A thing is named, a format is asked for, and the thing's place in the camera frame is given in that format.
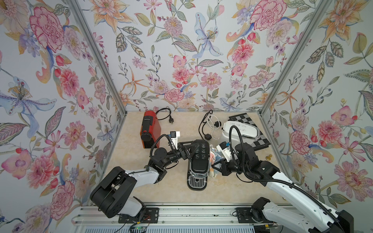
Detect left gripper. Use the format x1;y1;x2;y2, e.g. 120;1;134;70
161;144;198;169

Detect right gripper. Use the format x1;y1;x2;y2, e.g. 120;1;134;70
211;157;250;177

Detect blue striped cloth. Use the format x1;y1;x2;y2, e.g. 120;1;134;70
209;145;224;179

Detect black coffee machine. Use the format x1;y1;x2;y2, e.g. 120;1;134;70
187;139;210;191

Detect white coffee machine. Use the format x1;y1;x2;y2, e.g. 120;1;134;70
221;121;260;144

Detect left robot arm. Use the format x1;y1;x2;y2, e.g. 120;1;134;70
89;134;197;219

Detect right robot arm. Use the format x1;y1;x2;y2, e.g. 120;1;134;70
213;125;354;233

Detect red coffee machine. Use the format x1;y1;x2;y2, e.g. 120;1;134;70
140;110;161;149

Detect black white chessboard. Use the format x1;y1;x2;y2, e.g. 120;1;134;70
223;113;271;151

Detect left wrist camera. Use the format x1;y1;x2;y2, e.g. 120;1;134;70
169;131;180;149

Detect red machine black cable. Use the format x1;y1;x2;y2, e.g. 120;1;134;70
155;107;174;124

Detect black power cable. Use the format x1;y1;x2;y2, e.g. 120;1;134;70
198;110;215;141

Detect white power cable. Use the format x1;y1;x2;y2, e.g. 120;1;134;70
208;114;223;140

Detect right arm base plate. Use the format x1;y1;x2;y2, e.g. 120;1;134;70
232;207;274;224

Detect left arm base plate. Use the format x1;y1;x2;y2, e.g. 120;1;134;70
118;207;159;224

